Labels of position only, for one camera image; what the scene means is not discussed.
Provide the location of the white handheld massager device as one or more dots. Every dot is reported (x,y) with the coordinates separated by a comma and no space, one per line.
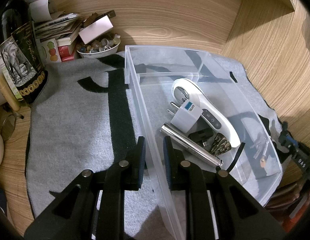
(183,89)

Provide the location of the black plug adaptor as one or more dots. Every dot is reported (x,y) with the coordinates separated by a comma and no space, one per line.
(201,137)

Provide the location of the dark wine bottle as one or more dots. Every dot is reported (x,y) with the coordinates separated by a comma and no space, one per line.
(18,49)

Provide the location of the round glasses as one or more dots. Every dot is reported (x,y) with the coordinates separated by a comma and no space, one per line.
(9,125)

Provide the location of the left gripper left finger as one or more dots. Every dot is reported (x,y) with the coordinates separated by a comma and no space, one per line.
(136,164)

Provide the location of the white travel adaptor plug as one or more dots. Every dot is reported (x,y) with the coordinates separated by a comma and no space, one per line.
(186,115)

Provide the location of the white bowl of stones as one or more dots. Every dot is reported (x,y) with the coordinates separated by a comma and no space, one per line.
(103,46)

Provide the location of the stack of books and papers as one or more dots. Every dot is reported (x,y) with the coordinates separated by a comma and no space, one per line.
(55,30)

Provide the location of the beige slim tube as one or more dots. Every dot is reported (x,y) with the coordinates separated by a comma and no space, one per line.
(8,94)

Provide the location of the grey mat with black letters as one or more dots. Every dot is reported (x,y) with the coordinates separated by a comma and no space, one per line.
(92,111)

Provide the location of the clear plastic storage bin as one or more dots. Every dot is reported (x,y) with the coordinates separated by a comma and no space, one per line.
(150,72)

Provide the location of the silver metal cylinder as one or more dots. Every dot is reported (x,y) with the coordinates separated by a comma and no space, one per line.
(191,146)

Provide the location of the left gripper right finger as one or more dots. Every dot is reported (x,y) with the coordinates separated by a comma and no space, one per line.
(173,158)

